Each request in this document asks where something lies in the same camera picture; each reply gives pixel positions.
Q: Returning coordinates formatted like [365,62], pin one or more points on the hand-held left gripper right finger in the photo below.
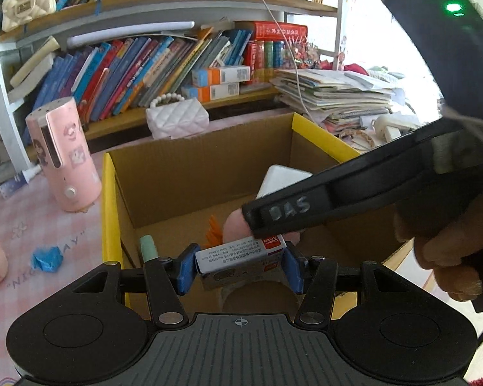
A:
[293,271]

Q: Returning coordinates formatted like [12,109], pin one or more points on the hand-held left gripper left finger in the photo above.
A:
[186,271]

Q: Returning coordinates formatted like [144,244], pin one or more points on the mint green tape roll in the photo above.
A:
[149,249]

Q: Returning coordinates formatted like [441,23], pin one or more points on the small white box red label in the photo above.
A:
[237,259]

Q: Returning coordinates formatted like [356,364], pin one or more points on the cardboard box with yellow edges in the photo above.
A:
[177,181]

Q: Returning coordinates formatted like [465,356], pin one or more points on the person's right hand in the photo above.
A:
[438,241]

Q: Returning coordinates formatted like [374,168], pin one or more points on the orange spiky toy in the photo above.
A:
[213,233]

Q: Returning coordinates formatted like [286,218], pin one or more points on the white plastic fixture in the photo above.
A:
[394,126]

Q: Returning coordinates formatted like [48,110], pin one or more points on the pink round object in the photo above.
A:
[235,227]

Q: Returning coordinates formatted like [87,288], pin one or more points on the white flat box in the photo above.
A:
[281,179]

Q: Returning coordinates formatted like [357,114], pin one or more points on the stack of papers and magazines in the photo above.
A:
[338,96]

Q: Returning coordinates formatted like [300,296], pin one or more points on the red cloth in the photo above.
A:
[354,69]

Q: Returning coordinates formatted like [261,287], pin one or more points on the blue crumpled cloth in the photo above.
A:
[48,259]

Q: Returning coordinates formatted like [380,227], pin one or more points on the colourful pencil holder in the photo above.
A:
[302,52]

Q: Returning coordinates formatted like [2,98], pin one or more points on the white quilted pearl handbag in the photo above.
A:
[179,118]

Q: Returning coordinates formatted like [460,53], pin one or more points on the pink checkered tablecloth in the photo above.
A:
[32,225]

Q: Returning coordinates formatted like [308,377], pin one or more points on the pink cartoon humidifier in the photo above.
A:
[64,157]

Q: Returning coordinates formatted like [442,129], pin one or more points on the red thick book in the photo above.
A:
[277,31]

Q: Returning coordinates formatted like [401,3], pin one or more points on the orange and white carton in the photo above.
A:
[213,91]
[225,75]

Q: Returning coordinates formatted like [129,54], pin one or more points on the blue and white spray bottle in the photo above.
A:
[14,183]

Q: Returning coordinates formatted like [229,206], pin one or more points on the white tube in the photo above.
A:
[124,34]

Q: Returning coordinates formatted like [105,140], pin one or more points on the cream leaning book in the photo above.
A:
[34,62]

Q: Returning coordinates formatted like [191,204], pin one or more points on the white and wooden bookshelf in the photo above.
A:
[0,88]

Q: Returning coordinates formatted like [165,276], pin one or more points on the beige quilted handbag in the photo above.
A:
[28,4]

